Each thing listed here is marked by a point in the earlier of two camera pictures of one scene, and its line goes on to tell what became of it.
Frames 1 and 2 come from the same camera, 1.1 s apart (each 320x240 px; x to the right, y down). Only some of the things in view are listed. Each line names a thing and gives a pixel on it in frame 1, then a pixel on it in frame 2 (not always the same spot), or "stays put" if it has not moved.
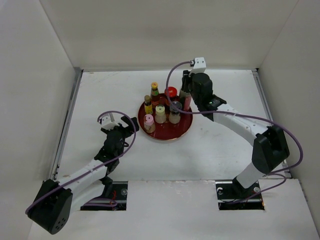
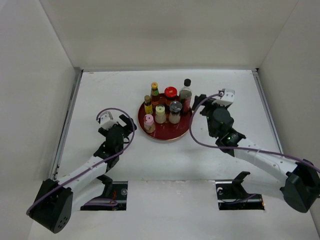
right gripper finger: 185,82 to 197,100
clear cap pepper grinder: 174,117 stays put
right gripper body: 197,100 to 208,111
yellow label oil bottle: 148,107 stays put
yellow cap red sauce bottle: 155,96 stays put
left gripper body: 121,129 stays put
